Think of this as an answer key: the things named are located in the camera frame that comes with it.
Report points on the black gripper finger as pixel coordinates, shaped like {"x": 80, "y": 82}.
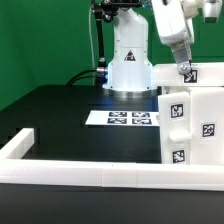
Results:
{"x": 182, "y": 55}

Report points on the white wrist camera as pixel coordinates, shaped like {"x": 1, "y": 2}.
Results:
{"x": 211, "y": 10}

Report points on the white cabinet body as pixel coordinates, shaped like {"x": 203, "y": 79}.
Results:
{"x": 206, "y": 125}

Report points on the white cabinet top box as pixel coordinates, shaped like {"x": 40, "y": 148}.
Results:
{"x": 202, "y": 74}

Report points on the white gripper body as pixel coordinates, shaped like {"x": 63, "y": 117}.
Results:
{"x": 170, "y": 21}

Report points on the white U-shaped obstacle wall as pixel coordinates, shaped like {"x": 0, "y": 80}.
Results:
{"x": 16, "y": 169}

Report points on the white base tag plate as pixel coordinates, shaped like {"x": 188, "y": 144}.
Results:
{"x": 123, "y": 118}

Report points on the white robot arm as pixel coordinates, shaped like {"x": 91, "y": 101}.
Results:
{"x": 130, "y": 71}

